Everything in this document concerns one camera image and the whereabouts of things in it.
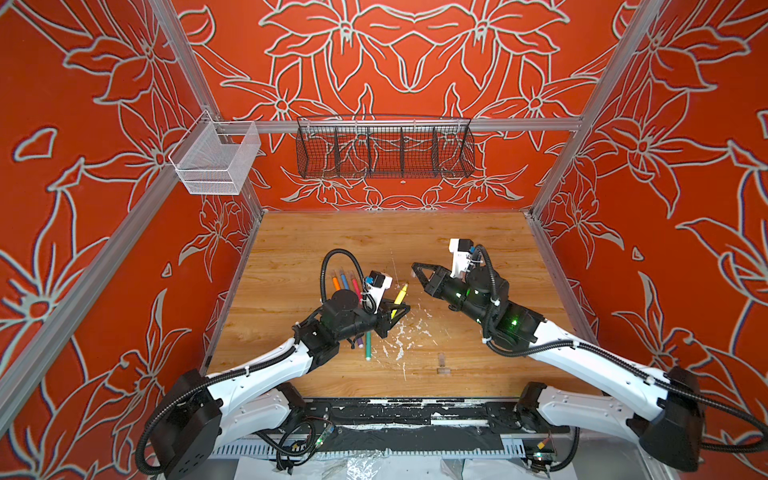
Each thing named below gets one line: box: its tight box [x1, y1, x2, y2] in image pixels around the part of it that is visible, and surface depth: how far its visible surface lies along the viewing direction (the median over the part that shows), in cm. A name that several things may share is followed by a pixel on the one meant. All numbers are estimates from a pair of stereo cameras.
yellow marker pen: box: [391, 283, 409, 319], surface depth 72 cm
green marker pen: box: [365, 331, 371, 361], surface depth 85 cm
